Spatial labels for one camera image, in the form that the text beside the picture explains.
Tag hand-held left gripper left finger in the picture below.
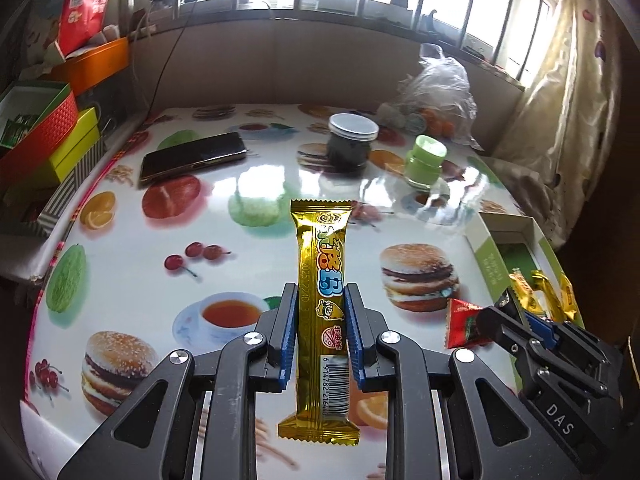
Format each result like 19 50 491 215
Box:
57 283 301 480

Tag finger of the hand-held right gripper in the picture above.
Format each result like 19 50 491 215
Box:
476 304 539 362
521 315 587 349

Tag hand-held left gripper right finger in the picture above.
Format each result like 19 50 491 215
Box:
346 282 584 480

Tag yellow candy packet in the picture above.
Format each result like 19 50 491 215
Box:
509 272 536 313
559 274 581 321

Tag long gold snack bar packet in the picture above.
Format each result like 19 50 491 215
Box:
277 198 361 446
530 270 563 321

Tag red snack packet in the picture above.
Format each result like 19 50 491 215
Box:
445 298 496 350

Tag green and white cardboard box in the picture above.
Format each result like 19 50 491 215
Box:
466 212 587 391

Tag printed food tablecloth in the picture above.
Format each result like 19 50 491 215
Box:
20 104 551 480

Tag light green jar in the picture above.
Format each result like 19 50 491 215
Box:
403 134 449 190

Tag dark jar with clear lid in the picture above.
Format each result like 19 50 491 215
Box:
327 113 380 176

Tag dark smartphone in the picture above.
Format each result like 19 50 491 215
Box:
138 132 249 186

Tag beige printed curtain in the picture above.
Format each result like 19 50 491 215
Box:
492 0 626 251

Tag clear plastic bag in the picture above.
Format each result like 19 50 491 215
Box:
377 44 484 151

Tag black and white striped box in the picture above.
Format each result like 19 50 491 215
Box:
37 137 109 236

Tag yellow-green box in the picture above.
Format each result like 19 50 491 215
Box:
47 107 101 186

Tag red textured box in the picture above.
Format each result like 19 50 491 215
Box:
0 82 80 176

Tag orange box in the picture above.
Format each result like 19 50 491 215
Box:
50 37 132 96

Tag small green packets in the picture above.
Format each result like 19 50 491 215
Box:
0 114 37 150

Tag red snack bag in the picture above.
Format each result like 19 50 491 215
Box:
20 0 66 69
59 0 114 56

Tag thin black cable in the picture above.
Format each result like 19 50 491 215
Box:
149 4 197 112

